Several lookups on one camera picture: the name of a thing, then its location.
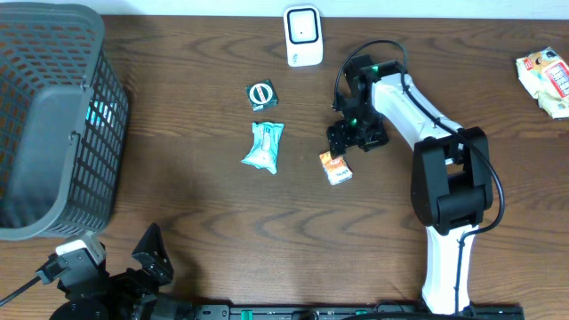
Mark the small orange snack packet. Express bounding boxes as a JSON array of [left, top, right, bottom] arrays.
[[319, 151, 353, 186]]

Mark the teal wet wipes pack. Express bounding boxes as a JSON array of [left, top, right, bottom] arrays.
[[242, 122, 285, 174]]

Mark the green round-label ointment box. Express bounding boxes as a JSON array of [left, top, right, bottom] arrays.
[[245, 79, 278, 112]]

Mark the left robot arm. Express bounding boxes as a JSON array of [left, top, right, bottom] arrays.
[[52, 223, 195, 320]]

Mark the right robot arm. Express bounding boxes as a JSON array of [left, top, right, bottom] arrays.
[[327, 55, 493, 315]]

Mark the white barcode scanner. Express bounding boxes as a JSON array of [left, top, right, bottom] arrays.
[[283, 5, 324, 68]]

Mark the grey plastic mesh basket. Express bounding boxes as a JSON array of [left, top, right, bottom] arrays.
[[1, 2, 131, 241]]

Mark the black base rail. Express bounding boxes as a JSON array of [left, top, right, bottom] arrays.
[[192, 301, 525, 320]]

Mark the left black cable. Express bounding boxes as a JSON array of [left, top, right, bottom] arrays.
[[0, 275, 44, 308]]

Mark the black cable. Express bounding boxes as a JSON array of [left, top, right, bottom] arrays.
[[332, 39, 506, 316], [0, 275, 44, 308]]

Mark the right black cable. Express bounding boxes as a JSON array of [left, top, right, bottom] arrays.
[[332, 39, 506, 316]]

